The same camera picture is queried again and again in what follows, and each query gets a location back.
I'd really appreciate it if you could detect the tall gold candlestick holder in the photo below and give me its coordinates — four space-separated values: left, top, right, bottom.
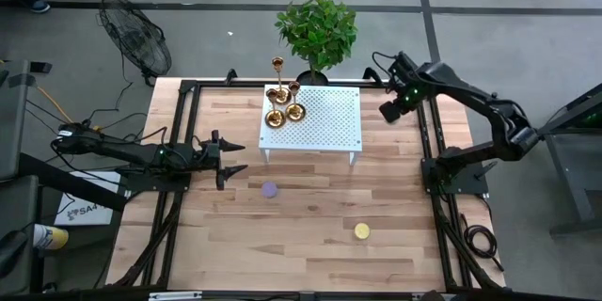
271 55 293 106

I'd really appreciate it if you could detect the yellow cable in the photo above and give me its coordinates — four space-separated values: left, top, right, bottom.
36 85 72 124

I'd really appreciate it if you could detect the white label strip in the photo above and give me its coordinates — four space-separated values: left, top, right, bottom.
149 291 203 301

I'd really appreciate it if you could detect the dark metal side desk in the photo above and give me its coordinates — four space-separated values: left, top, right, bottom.
538 82 602 237

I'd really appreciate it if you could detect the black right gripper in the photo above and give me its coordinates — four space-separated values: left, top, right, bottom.
379 79 425 124

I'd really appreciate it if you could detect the white printed paper sign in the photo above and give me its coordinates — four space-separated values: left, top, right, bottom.
54 170 122 227

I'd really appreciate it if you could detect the coiled black cable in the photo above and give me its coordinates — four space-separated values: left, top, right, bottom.
463 223 505 273

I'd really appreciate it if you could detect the white perforated metal shelf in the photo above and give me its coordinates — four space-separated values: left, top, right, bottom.
258 84 363 166

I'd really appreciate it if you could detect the black floor fan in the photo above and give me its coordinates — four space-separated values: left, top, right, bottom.
97 0 173 88

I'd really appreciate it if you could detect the black metal table frame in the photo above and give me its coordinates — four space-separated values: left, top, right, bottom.
105 77 507 301

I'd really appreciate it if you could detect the green potted plant black pot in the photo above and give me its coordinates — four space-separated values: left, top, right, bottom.
275 0 358 87

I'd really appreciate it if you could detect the black power cable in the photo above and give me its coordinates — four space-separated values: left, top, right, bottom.
87 68 151 126

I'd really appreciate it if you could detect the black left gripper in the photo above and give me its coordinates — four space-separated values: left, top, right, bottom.
194 129 249 192

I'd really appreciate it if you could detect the white and yellow cup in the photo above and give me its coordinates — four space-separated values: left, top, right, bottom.
32 224 70 251

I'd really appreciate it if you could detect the short gold candlestick holder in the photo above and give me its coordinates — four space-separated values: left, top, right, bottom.
264 87 287 129

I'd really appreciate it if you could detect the grey side cabinet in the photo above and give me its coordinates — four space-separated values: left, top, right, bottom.
0 58 40 295

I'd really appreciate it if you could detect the medium gold candlestick holder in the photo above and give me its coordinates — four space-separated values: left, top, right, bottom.
285 80 307 122

